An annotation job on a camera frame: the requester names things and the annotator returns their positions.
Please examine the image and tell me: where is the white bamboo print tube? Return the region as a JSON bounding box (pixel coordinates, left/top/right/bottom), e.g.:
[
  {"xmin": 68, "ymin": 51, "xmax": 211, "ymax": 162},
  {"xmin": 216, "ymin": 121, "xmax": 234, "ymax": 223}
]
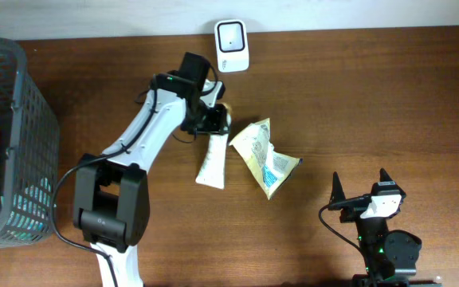
[{"xmin": 194, "ymin": 102, "xmax": 233, "ymax": 191}]

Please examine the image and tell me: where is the yellow white snack bag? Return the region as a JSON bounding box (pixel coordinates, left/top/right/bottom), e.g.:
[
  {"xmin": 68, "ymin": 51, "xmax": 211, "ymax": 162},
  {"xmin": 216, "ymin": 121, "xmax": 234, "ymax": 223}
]
[{"xmin": 229, "ymin": 118, "xmax": 303, "ymax": 200}]

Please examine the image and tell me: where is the teal tissue packet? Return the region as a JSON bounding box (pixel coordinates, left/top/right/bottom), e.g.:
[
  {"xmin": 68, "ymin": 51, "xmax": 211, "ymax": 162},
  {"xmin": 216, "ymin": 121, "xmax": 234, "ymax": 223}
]
[{"xmin": 5, "ymin": 178, "xmax": 52, "ymax": 244}]

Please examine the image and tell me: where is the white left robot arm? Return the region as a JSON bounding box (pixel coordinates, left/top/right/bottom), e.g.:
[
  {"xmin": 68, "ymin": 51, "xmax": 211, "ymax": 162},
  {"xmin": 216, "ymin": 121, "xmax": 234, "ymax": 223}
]
[{"xmin": 73, "ymin": 53, "xmax": 231, "ymax": 286}]

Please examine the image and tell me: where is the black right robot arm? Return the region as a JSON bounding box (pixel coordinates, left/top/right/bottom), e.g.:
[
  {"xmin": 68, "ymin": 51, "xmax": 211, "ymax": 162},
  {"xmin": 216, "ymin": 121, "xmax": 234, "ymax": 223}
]
[{"xmin": 318, "ymin": 168, "xmax": 439, "ymax": 287}]

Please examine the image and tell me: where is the white barcode scanner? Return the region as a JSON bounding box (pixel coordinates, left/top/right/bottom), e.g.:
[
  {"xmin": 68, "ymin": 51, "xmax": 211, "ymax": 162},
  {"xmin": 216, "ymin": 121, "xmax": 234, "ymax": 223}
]
[{"xmin": 214, "ymin": 19, "xmax": 250, "ymax": 73}]

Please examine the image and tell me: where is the grey plastic basket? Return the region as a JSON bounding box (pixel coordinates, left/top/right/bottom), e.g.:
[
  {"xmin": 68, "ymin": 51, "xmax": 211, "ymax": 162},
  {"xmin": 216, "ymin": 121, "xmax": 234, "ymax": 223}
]
[{"xmin": 0, "ymin": 38, "xmax": 60, "ymax": 249}]

